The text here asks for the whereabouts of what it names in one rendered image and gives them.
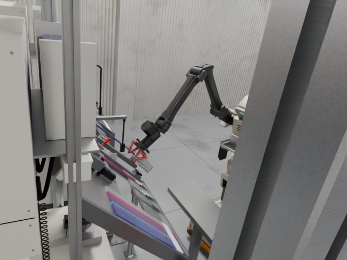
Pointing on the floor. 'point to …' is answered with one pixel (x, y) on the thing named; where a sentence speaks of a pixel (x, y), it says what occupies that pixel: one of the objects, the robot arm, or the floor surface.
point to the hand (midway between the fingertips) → (131, 156)
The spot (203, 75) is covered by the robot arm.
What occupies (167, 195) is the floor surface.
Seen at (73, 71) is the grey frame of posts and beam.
